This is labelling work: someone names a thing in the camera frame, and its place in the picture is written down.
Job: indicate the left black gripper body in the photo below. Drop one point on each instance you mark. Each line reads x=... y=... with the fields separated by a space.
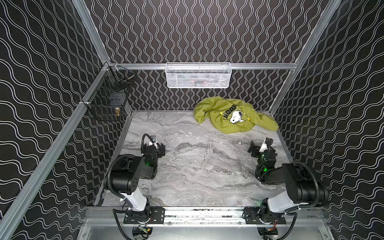
x=156 y=147

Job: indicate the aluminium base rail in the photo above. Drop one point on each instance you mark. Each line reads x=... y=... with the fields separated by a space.
x=201 y=217

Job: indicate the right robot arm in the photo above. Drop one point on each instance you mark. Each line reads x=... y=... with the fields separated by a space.
x=303 y=189

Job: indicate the black mounting plate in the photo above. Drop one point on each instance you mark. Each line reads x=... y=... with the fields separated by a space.
x=255 y=216
x=153 y=215

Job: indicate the black wire wall basket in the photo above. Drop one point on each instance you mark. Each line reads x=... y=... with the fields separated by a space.
x=108 y=103

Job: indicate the white mesh wall basket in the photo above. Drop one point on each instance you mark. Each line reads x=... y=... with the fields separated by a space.
x=204 y=75

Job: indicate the green zip-up jacket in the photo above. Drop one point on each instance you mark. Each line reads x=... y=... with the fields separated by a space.
x=232 y=115

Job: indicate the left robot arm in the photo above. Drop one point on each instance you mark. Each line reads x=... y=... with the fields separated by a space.
x=123 y=176

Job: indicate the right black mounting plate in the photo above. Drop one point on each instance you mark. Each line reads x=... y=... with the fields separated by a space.
x=255 y=216

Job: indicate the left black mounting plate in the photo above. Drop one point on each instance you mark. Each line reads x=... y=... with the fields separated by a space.
x=153 y=215

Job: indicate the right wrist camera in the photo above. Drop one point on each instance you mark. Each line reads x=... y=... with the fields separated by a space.
x=263 y=147

